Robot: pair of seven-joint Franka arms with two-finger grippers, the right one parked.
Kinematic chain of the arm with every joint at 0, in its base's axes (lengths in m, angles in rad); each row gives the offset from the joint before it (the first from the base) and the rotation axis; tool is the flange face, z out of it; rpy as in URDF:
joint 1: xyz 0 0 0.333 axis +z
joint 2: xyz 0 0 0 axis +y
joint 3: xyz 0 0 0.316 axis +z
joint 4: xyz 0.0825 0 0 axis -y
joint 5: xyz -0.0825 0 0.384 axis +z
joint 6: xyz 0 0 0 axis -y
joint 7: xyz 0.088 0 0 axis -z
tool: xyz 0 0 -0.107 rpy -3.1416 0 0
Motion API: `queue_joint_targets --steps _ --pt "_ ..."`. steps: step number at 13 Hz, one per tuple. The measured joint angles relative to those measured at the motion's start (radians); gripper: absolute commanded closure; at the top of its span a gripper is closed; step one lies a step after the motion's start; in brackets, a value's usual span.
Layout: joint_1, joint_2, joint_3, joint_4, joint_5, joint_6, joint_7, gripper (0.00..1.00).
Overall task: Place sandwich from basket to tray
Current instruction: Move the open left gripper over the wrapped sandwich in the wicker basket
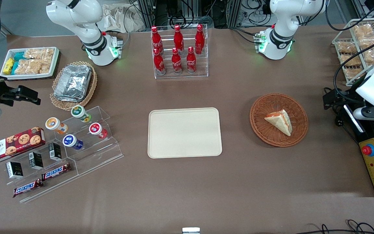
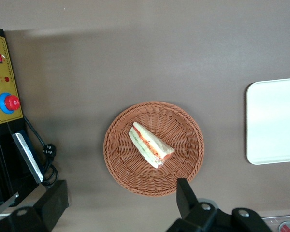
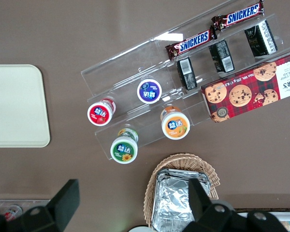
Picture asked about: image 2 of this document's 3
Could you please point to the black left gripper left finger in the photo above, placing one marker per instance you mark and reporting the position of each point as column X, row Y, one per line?
column 52, row 203

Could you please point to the round brown wicker basket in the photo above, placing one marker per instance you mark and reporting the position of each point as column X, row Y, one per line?
column 125, row 166

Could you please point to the red emergency stop button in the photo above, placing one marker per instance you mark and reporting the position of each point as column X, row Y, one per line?
column 10, row 102

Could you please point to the triangle sandwich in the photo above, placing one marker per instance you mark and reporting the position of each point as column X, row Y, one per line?
column 147, row 142

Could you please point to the small red object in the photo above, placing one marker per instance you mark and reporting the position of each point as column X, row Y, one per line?
column 287, row 227

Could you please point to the black control box yellow panel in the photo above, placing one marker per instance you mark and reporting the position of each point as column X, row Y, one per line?
column 0, row 154

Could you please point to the silver metal bar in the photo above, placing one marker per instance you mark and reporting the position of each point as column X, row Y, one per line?
column 29, row 157

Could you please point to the red indicator light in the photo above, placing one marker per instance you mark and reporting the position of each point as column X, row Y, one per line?
column 6, row 79

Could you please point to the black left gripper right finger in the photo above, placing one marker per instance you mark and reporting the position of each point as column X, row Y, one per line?
column 187, row 200

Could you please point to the white rectangular plastic tray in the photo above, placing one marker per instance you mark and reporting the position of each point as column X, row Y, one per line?
column 273, row 120

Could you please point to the grey marked board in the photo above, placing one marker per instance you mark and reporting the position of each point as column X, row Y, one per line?
column 271, row 221

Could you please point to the thin silver metal strip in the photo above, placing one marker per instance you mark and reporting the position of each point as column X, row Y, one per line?
column 4, row 205

